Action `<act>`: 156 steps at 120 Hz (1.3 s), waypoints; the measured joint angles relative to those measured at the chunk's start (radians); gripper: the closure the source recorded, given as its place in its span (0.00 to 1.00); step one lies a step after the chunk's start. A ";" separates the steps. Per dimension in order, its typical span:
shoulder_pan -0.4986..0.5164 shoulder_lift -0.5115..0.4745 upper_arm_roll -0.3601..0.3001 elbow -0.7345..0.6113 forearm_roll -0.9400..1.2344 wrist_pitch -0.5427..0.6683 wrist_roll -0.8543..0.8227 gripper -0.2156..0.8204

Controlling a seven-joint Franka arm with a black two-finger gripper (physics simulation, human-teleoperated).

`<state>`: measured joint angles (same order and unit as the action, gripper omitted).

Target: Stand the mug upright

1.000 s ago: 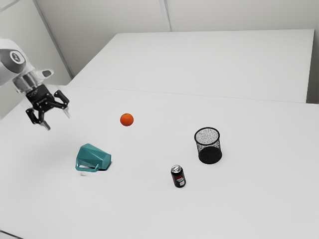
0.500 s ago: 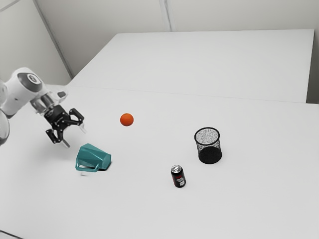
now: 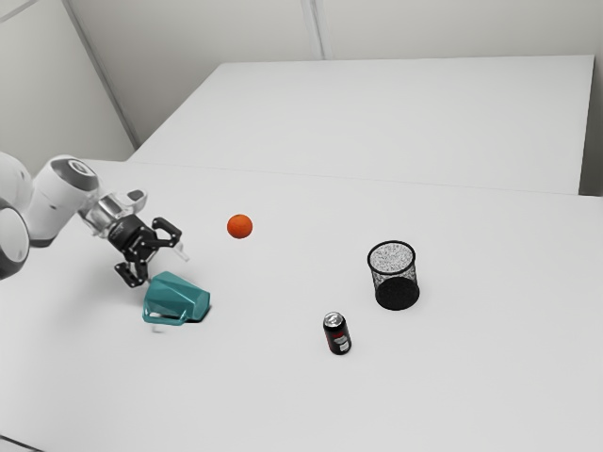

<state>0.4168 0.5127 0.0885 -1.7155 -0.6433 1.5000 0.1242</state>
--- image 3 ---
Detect teal faceted mug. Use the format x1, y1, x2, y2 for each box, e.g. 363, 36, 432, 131
141, 270, 212, 326

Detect black soda can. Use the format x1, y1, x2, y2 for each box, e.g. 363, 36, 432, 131
322, 311, 352, 355

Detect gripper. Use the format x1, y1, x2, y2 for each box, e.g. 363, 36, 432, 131
106, 217, 191, 289

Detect orange fruit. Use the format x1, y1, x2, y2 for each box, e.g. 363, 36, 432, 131
226, 214, 254, 240

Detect black mesh pen holder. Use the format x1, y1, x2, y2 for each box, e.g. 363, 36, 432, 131
367, 240, 421, 312

